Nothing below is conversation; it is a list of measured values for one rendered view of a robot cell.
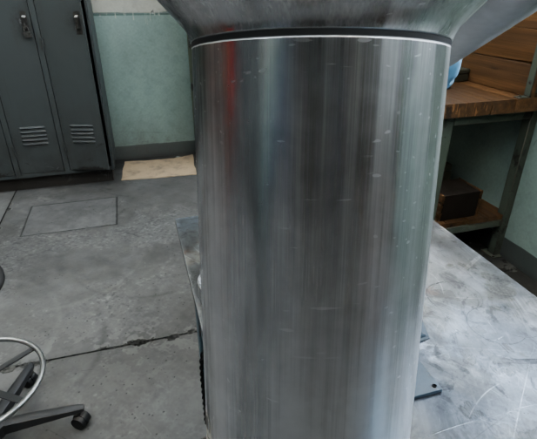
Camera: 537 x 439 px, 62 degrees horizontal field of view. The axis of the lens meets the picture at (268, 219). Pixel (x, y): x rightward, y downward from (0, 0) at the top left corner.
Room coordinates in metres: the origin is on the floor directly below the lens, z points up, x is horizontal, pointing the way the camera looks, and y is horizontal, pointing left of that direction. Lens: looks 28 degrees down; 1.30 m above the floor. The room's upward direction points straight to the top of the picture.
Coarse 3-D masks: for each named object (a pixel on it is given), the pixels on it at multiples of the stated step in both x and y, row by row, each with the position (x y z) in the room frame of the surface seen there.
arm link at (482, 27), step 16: (496, 0) 0.29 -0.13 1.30; (512, 0) 0.29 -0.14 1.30; (528, 0) 0.28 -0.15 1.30; (480, 16) 0.32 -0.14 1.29; (496, 16) 0.31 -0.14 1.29; (512, 16) 0.31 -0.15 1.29; (528, 16) 0.32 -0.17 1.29; (464, 32) 0.34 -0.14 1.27; (480, 32) 0.34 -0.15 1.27; (496, 32) 0.34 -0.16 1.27; (464, 48) 0.37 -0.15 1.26; (448, 80) 0.51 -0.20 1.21
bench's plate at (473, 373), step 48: (192, 240) 0.86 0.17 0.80; (432, 240) 0.86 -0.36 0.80; (192, 288) 0.68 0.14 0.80; (480, 288) 0.68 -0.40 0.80; (432, 336) 0.56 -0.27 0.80; (480, 336) 0.56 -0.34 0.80; (528, 336) 0.56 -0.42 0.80; (480, 384) 0.46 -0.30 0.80; (528, 384) 0.46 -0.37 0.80; (432, 432) 0.38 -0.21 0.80; (480, 432) 0.38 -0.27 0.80; (528, 432) 0.38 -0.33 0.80
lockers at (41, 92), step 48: (0, 0) 2.96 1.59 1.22; (48, 0) 3.01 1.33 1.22; (0, 48) 2.94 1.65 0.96; (48, 48) 3.01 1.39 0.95; (96, 48) 3.27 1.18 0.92; (0, 96) 2.92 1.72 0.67; (48, 96) 3.44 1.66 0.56; (96, 96) 3.01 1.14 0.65; (0, 144) 2.90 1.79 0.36; (48, 144) 2.98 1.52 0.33; (96, 144) 3.01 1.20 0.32
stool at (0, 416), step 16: (0, 272) 1.01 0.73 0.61; (0, 288) 0.96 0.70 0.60; (0, 368) 1.00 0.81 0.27; (32, 368) 1.19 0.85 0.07; (16, 384) 1.10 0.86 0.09; (32, 384) 1.17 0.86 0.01; (16, 400) 0.88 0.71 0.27; (0, 416) 0.82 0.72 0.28; (16, 416) 0.97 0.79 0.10; (32, 416) 0.97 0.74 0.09; (48, 416) 0.98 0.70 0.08; (64, 416) 0.99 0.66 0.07; (80, 416) 1.01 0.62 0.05; (0, 432) 0.92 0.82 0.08
